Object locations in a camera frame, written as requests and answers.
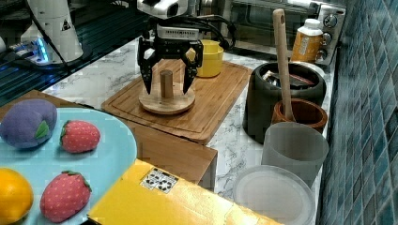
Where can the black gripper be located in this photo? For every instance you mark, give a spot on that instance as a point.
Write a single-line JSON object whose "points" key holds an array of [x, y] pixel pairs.
{"points": [[170, 42]]}

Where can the round wooden lid with knob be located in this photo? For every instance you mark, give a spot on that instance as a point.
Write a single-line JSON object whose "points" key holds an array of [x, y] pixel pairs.
{"points": [[166, 96]]}

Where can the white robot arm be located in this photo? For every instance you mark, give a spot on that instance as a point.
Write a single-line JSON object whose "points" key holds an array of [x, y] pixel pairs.
{"points": [[166, 13]]}

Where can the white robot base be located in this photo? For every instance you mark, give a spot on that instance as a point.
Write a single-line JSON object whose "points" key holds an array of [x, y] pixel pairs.
{"points": [[51, 41]]}

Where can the dark grey tea container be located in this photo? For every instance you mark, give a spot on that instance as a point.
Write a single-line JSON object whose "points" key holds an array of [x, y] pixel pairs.
{"points": [[263, 95]]}

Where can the yellow plastic mug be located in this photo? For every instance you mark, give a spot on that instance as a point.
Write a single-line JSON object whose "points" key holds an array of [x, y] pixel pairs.
{"points": [[212, 59]]}

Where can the wooden cutting board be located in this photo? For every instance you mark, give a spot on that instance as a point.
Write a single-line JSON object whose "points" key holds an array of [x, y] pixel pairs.
{"points": [[214, 98]]}

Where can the red plush strawberry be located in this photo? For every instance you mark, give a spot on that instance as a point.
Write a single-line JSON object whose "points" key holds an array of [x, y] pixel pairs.
{"points": [[79, 136], [65, 196]]}

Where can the light blue plate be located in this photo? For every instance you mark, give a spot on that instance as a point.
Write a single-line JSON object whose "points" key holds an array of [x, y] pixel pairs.
{"points": [[100, 167]]}

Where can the yellow cereal box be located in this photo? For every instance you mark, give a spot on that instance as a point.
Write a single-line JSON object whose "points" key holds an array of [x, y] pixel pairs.
{"points": [[147, 195]]}

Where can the frosted plastic cup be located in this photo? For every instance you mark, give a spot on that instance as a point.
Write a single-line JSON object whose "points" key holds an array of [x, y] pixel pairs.
{"points": [[297, 148]]}

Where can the orange bottle with white cap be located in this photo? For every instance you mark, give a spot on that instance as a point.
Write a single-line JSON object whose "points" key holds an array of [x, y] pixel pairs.
{"points": [[308, 41]]}

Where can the purple plush fruit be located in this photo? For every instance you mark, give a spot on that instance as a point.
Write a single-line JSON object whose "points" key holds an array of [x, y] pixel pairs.
{"points": [[29, 123]]}

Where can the clear cereal storage jar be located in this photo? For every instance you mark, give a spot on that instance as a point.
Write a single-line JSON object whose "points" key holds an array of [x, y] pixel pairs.
{"points": [[276, 193]]}

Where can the orange fruit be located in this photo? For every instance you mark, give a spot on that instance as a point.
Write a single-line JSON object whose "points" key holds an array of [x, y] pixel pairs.
{"points": [[16, 196]]}

